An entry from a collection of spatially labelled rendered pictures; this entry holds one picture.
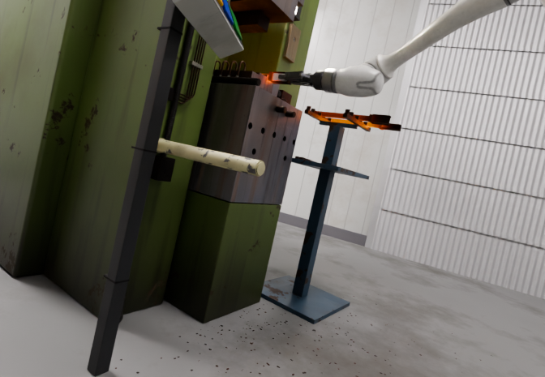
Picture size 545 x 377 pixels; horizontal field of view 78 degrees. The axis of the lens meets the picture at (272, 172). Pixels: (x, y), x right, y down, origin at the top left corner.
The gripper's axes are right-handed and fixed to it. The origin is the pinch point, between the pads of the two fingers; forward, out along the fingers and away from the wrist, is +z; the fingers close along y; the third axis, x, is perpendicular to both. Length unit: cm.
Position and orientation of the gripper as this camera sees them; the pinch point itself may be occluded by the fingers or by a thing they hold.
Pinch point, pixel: (281, 78)
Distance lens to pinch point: 144.4
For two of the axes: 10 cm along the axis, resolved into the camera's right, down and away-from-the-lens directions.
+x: 2.2, -9.8, -0.2
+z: -8.2, -2.0, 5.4
